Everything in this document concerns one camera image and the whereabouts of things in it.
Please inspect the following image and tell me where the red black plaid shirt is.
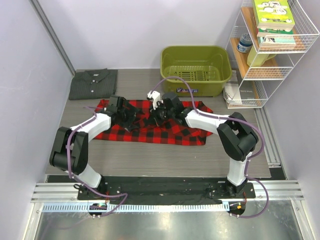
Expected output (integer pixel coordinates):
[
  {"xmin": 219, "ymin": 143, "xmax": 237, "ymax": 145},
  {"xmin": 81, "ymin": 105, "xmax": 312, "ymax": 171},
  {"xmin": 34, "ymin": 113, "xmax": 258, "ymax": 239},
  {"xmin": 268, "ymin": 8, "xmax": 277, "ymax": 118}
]
[{"xmin": 95, "ymin": 99, "xmax": 213, "ymax": 146}]

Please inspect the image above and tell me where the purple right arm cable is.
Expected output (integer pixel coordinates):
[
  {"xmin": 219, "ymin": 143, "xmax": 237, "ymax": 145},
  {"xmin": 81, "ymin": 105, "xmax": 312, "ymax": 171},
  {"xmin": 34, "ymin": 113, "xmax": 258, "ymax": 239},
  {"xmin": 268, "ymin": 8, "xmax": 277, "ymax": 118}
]
[{"xmin": 151, "ymin": 76, "xmax": 270, "ymax": 220}]

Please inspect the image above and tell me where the white wire shelf rack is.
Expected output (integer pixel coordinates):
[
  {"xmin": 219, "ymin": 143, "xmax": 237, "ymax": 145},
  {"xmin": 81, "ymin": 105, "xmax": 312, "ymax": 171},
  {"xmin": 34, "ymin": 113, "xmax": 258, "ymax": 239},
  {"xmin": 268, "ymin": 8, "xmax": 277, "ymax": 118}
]
[{"xmin": 225, "ymin": 0, "xmax": 320, "ymax": 109}]

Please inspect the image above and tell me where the green white book top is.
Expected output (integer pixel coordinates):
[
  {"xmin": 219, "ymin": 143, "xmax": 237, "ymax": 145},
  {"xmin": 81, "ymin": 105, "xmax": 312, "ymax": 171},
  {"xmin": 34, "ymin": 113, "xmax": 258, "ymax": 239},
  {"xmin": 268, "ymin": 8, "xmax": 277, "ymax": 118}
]
[{"xmin": 251, "ymin": 0, "xmax": 295, "ymax": 31}]

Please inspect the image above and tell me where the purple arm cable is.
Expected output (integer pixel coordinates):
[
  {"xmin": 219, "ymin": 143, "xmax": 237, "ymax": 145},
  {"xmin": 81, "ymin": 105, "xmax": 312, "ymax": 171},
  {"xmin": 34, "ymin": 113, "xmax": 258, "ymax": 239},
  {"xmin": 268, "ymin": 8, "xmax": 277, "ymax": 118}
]
[
  {"xmin": 151, "ymin": 76, "xmax": 270, "ymax": 220},
  {"xmin": 65, "ymin": 105, "xmax": 128, "ymax": 230}
]

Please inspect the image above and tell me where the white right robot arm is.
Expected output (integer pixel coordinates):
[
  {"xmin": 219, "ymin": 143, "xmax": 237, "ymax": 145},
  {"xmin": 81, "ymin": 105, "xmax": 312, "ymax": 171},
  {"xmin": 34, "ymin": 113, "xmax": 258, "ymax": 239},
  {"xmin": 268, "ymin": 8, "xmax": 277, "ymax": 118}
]
[{"xmin": 147, "ymin": 90, "xmax": 259, "ymax": 198}]

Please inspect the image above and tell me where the yellow green pitcher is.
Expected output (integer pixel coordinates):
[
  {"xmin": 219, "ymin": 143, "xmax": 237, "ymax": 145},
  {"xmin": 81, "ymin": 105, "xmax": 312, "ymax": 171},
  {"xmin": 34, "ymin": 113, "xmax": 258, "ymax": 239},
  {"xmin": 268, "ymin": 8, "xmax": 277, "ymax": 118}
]
[{"xmin": 246, "ymin": 47, "xmax": 276, "ymax": 67}]

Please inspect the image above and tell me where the stacked books lower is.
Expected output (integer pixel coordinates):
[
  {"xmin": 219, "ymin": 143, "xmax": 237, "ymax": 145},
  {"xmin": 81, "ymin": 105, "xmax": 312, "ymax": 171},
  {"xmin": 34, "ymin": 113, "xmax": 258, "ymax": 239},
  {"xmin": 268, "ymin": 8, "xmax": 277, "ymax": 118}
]
[{"xmin": 256, "ymin": 28, "xmax": 296, "ymax": 46}]

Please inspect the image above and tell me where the aluminium rail frame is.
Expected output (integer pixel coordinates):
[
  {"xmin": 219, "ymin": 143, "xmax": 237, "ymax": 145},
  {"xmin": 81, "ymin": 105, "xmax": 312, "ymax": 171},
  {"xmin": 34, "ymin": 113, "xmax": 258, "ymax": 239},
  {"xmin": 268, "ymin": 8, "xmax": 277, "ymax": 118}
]
[{"xmin": 31, "ymin": 180, "xmax": 305, "ymax": 203}]

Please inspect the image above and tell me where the blue white jar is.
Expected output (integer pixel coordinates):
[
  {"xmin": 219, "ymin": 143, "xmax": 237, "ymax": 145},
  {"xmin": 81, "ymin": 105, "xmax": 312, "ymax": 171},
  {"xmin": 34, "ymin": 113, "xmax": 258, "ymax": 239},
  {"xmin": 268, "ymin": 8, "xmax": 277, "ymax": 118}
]
[{"xmin": 237, "ymin": 33, "xmax": 253, "ymax": 53}]

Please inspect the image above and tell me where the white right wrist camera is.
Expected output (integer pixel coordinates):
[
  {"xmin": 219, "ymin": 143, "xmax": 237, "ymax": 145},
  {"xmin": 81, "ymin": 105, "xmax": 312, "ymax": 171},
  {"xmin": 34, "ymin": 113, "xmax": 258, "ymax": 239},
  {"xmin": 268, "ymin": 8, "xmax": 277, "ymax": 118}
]
[{"xmin": 146, "ymin": 90, "xmax": 162, "ymax": 110}]

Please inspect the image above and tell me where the white booklet on table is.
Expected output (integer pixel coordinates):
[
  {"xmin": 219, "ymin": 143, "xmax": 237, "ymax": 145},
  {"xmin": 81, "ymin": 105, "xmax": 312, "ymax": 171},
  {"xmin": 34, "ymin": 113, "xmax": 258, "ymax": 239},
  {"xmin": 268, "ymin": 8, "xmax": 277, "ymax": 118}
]
[{"xmin": 223, "ymin": 83, "xmax": 243, "ymax": 107}]

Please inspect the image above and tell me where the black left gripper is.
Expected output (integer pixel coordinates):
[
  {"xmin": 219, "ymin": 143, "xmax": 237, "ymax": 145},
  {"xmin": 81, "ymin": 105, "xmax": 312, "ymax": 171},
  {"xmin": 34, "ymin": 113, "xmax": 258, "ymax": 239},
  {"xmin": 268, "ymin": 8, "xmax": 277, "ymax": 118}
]
[{"xmin": 117, "ymin": 101, "xmax": 144, "ymax": 131}]

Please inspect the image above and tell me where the white slotted cable duct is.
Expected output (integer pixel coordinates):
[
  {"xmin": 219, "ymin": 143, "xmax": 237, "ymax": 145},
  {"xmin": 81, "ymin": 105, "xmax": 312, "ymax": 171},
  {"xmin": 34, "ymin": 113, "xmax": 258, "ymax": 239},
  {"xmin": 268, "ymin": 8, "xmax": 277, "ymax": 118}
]
[{"xmin": 42, "ymin": 202, "xmax": 230, "ymax": 213}]

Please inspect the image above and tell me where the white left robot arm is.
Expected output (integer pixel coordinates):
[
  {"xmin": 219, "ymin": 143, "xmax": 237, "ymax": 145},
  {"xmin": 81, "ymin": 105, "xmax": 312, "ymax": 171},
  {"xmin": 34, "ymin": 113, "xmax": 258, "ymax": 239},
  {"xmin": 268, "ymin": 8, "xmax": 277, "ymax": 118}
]
[{"xmin": 49, "ymin": 95, "xmax": 143, "ymax": 200}]

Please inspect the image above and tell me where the olive green plastic basin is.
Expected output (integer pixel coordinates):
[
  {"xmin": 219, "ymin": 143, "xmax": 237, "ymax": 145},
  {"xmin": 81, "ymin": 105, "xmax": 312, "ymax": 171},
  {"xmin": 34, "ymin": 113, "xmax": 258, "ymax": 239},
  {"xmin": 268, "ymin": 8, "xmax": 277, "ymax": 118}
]
[{"xmin": 160, "ymin": 45, "xmax": 233, "ymax": 97}]

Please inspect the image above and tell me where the folded dark grey shirt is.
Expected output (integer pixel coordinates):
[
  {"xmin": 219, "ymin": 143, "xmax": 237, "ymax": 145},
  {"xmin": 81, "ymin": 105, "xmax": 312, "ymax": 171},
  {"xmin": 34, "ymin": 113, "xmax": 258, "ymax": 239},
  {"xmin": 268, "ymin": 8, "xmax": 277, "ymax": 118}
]
[{"xmin": 68, "ymin": 68, "xmax": 118, "ymax": 101}]

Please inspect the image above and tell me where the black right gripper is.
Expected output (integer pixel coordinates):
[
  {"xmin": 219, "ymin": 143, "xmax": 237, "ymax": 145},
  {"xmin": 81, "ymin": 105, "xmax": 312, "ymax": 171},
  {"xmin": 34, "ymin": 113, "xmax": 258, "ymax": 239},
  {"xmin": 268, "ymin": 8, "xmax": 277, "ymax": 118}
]
[{"xmin": 147, "ymin": 101, "xmax": 175, "ymax": 127}]

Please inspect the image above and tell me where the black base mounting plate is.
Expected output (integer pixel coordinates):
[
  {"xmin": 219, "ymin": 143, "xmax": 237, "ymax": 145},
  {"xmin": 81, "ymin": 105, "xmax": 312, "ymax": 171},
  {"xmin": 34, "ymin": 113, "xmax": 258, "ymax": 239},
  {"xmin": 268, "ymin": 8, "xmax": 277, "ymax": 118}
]
[{"xmin": 46, "ymin": 175, "xmax": 256, "ymax": 206}]

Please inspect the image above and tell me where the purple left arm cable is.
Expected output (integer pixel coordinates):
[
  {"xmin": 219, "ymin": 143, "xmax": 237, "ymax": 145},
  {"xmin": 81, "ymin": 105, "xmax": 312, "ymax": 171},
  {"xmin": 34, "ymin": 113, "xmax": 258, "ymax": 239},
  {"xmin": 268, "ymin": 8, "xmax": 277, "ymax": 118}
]
[{"xmin": 65, "ymin": 105, "xmax": 128, "ymax": 230}]

